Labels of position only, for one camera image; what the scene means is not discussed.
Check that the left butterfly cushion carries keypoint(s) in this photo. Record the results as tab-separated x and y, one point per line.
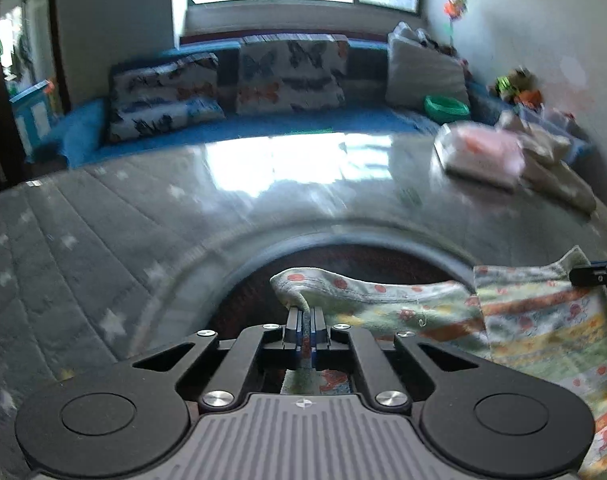
152	101

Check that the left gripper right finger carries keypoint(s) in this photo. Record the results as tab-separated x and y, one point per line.
390	375

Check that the butterfly cushion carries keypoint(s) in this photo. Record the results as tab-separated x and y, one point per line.
152	101
288	73

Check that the colourful patterned child's shirt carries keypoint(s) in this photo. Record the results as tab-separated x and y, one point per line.
529	318

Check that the pink item in plastic bag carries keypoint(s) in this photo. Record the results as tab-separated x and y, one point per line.
479	152

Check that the grey white pillow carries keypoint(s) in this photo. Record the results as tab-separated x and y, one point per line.
415	71

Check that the colourful pinwheel on wall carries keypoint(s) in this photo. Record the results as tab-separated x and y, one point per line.
455	10

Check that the beige crumpled garment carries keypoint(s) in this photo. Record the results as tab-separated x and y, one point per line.
545	170

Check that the blue white small cabinet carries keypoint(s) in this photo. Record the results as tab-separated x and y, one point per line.
33	114

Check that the blue sofa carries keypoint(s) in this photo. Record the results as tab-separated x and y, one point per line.
81	137

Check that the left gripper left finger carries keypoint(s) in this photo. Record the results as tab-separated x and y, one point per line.
217	375

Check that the green plastic basin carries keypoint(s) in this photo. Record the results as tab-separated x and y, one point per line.
442	109

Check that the right butterfly cushion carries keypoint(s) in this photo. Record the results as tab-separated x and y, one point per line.
288	73

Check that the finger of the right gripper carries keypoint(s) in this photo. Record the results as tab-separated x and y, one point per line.
589	275

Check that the pile of toys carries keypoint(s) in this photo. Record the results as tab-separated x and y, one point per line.
518	88

